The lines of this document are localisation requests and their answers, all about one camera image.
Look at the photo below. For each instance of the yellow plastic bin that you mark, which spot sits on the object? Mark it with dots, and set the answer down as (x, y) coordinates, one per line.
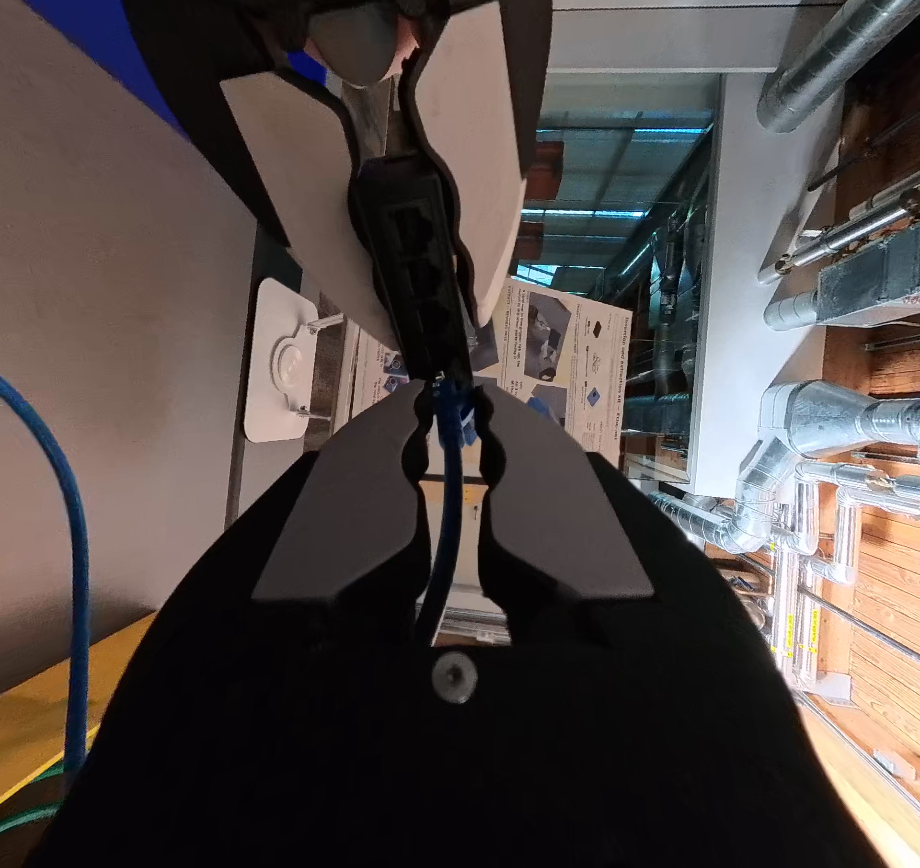
(43, 724)

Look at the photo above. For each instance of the silver spiral air duct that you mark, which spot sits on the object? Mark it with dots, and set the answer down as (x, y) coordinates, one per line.
(826, 42)

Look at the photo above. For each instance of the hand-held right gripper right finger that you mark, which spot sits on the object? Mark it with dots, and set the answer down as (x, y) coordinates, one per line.
(560, 516)

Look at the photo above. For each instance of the black ethernet switch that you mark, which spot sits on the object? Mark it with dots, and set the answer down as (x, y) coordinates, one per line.
(417, 271)

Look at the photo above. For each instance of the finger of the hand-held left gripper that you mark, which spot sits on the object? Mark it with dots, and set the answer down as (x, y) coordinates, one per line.
(287, 164)
(474, 128)

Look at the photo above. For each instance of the printed instruction sheet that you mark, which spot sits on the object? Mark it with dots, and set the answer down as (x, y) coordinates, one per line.
(560, 350)

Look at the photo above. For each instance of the white stand base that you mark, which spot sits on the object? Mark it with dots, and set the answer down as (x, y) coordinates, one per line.
(269, 322)

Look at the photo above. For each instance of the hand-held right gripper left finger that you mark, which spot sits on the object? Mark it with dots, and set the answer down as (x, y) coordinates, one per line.
(338, 516)

